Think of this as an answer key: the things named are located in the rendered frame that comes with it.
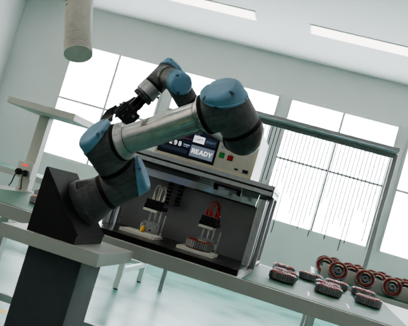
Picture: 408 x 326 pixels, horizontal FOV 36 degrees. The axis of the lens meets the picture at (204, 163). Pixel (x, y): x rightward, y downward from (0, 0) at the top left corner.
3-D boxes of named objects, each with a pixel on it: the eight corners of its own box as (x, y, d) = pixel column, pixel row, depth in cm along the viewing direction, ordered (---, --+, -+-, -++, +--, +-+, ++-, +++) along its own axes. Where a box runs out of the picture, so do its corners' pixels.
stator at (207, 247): (206, 253, 245) (209, 244, 246) (181, 244, 249) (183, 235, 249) (214, 253, 256) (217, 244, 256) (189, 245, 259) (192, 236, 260)
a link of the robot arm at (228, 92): (94, 184, 191) (258, 135, 168) (67, 145, 183) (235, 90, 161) (107, 160, 200) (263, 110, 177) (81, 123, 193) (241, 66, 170)
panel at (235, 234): (252, 264, 273) (271, 198, 275) (112, 220, 285) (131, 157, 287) (252, 264, 274) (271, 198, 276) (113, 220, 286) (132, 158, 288)
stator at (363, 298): (348, 299, 265) (351, 290, 265) (364, 303, 272) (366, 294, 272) (370, 308, 256) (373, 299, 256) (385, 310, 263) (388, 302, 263)
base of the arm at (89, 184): (83, 226, 189) (111, 212, 188) (62, 182, 191) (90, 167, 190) (99, 225, 204) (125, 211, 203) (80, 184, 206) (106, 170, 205)
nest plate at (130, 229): (153, 240, 248) (154, 237, 248) (118, 229, 251) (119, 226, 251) (162, 239, 263) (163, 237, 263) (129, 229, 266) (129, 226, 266)
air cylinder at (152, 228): (156, 237, 268) (160, 224, 268) (140, 231, 269) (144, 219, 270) (159, 237, 273) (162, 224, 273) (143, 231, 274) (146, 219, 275)
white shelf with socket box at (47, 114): (47, 202, 308) (75, 114, 310) (-20, 182, 315) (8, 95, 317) (74, 206, 342) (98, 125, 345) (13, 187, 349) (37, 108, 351)
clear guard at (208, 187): (254, 207, 235) (259, 192, 235) (193, 189, 239) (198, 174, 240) (261, 210, 267) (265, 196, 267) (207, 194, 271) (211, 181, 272)
